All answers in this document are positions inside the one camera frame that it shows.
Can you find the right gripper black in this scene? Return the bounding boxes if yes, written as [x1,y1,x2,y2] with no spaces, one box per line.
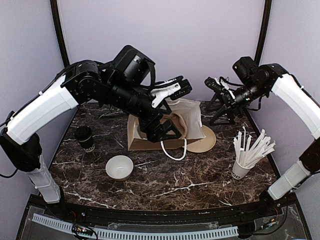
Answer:
[205,79,267,125]

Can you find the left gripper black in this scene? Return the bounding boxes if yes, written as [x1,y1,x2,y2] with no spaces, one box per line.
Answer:
[103,77,183,143]

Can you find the brown paper bag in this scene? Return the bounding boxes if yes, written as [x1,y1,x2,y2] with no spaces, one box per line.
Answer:
[127,98,206,154]

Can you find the black paper coffee cup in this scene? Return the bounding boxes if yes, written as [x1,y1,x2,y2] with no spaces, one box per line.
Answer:
[74,126,95,153]

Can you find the black plastic cup lid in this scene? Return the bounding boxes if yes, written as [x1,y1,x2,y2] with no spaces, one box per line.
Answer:
[74,126,92,142]

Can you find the brown cardboard cup carrier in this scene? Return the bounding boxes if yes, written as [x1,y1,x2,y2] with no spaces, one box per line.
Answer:
[160,112,188,139]

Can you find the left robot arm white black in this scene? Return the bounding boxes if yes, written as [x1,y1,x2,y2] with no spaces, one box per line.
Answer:
[0,45,190,218]

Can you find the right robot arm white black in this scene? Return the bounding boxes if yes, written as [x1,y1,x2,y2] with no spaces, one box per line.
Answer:
[204,56,320,200]

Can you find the white wrapped straw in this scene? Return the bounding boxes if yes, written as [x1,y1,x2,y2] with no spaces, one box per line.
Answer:
[233,136,245,166]
[243,135,252,166]
[245,129,266,167]
[237,126,246,166]
[248,136,276,168]

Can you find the beige round plate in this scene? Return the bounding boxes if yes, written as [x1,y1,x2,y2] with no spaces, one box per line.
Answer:
[186,125,217,153]

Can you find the white paper cup holder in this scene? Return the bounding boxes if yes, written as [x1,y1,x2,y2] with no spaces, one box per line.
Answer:
[231,160,252,180]

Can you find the white ceramic bowl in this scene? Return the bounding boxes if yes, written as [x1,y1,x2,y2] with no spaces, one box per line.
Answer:
[105,155,134,182]

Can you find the small green circuit board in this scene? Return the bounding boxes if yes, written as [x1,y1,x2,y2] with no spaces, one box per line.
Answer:
[71,224,93,237]

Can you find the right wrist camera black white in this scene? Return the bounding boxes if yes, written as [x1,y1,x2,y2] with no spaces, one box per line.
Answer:
[204,77,236,99]

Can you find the right black frame post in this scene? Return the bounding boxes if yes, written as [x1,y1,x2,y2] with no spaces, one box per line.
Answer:
[254,0,272,65]

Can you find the black frame post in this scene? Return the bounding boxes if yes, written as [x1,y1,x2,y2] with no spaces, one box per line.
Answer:
[50,0,70,67]
[254,0,272,65]

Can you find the black front rail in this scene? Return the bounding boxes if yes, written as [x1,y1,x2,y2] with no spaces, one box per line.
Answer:
[29,193,298,228]

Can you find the left black frame post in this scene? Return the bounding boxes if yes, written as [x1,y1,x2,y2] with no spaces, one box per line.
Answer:
[50,0,70,67]

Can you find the white slotted cable duct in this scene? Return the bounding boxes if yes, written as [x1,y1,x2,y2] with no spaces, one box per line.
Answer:
[32,213,239,240]

